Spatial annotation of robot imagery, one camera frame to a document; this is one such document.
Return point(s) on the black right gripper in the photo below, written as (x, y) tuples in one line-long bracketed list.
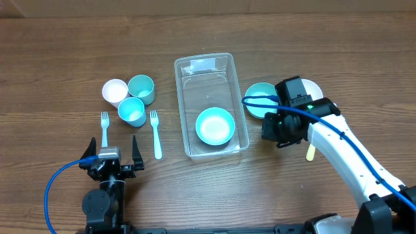
[(268, 132)]

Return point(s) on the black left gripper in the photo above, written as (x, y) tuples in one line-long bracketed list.
[(130, 171)]

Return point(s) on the white bowl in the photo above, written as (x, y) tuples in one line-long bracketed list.
[(312, 89)]

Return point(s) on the teal bowl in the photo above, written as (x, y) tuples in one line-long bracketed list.
[(261, 89)]

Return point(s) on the blue bowl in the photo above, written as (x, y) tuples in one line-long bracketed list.
[(215, 126)]

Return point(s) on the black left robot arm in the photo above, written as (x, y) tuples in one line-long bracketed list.
[(105, 207)]

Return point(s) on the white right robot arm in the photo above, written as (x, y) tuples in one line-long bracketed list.
[(385, 204)]

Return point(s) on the clear plastic container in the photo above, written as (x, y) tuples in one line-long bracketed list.
[(205, 81)]

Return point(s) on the yellow fork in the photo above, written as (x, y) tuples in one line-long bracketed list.
[(310, 155)]

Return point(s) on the light blue fork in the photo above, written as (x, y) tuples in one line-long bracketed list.
[(105, 122)]

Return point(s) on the blue cup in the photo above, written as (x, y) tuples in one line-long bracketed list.
[(132, 111)]

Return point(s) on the white fork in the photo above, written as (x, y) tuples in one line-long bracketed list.
[(154, 120)]

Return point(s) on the white cup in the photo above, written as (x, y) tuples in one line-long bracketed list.
[(115, 91)]

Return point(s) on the green cup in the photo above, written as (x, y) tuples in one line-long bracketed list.
[(142, 87)]

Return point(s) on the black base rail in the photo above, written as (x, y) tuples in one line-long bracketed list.
[(277, 229)]

